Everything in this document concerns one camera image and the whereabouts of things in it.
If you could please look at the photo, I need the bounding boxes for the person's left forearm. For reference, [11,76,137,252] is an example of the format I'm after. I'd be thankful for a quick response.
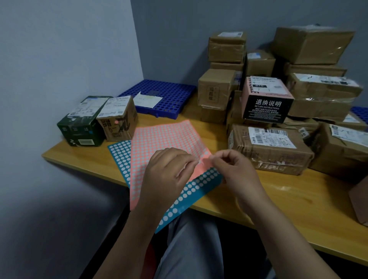
[93,207,164,279]

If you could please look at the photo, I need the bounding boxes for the black and pink box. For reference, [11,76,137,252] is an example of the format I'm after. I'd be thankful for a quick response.
[241,75,295,124]

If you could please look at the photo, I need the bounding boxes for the pile of brown parcels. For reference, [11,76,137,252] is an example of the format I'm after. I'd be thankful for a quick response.
[197,25,368,182]

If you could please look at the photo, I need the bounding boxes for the small brown printed box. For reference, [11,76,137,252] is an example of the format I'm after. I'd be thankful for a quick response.
[96,95,138,142]

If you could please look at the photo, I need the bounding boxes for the person's left hand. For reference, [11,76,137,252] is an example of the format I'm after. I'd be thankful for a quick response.
[135,147,199,219]

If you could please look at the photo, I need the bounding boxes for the teal sticker sheet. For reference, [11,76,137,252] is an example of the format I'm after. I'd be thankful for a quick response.
[108,140,223,234]

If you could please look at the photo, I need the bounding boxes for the person's right hand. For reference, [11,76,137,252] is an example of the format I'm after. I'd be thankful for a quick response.
[208,149,271,216]

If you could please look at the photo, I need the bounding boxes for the pink dot sticker sheet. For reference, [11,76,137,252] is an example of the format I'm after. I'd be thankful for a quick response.
[129,120,213,211]

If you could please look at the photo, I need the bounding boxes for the blue plastic grid pallet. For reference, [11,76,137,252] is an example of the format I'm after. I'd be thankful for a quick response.
[350,106,368,125]
[118,79,197,120]

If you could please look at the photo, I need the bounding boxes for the person's right forearm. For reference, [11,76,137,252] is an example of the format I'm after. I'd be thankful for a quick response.
[244,198,341,279]

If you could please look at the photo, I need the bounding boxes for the white paper note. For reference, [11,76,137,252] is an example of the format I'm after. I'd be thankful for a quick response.
[133,92,163,109]

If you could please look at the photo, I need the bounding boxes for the red stool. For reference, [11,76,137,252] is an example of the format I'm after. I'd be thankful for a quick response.
[141,244,157,279]

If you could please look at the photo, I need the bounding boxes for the person's grey trousers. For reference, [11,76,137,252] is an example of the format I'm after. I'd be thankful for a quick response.
[154,210,276,279]

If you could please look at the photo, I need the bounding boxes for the box of stack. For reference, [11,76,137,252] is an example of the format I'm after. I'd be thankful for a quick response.
[228,123,315,176]

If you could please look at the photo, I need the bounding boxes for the dark green box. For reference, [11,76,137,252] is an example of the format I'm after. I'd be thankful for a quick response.
[57,95,113,147]

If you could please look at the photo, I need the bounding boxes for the large pink box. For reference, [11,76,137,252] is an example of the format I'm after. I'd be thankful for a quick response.
[348,175,368,228]

